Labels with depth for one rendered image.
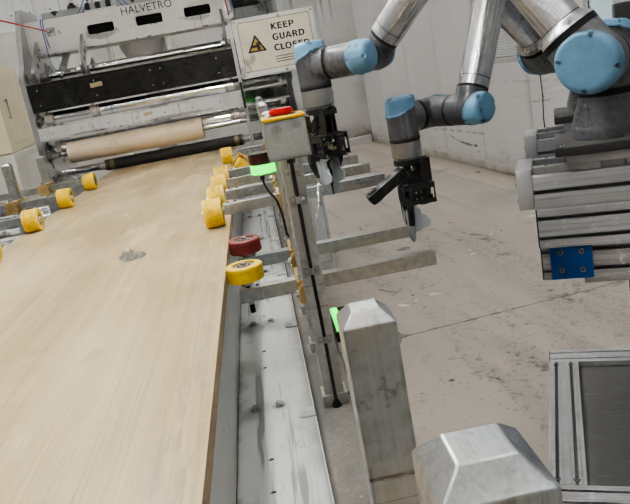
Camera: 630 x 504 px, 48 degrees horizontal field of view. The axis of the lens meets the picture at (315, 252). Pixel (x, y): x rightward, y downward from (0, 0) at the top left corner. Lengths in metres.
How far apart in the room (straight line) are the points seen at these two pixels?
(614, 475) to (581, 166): 0.78
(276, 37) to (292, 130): 3.08
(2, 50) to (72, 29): 6.08
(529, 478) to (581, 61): 1.25
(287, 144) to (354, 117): 9.68
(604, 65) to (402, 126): 0.52
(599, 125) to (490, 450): 1.38
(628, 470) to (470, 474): 1.75
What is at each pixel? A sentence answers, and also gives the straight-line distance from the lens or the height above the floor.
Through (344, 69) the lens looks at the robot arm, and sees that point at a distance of 1.63.
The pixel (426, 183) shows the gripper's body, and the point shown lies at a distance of 1.76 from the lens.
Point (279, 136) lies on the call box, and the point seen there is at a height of 1.19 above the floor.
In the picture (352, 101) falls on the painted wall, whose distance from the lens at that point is 10.81.
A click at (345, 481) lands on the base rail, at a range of 1.09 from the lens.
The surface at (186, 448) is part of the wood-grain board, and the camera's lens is 0.84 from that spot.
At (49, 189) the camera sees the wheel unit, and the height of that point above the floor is 0.94.
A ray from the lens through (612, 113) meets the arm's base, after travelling 1.57.
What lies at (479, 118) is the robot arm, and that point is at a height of 1.10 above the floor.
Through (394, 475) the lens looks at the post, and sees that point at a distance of 0.50.
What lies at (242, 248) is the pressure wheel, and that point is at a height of 0.89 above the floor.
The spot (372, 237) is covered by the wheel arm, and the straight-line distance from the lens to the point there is 1.78.
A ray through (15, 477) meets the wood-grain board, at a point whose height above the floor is 0.90.
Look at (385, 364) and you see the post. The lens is 0.46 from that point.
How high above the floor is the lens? 1.29
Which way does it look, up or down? 15 degrees down
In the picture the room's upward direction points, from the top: 11 degrees counter-clockwise
